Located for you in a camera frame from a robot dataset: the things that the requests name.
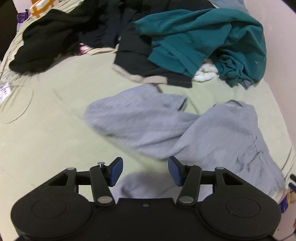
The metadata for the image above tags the light green bed blanket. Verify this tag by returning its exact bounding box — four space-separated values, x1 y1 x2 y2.
1 18 295 240

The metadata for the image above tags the white fluffy cloth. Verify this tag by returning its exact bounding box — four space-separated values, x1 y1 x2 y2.
192 59 219 82

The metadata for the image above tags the black garment with beige trim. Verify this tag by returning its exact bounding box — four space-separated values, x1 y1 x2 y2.
112 23 192 88

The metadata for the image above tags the dark navy garment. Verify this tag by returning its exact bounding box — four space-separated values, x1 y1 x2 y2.
78 0 218 48

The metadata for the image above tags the black fuzzy garment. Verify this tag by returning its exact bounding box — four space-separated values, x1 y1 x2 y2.
9 6 90 74

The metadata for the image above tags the teal sweatshirt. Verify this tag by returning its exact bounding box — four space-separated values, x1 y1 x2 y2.
135 8 266 88

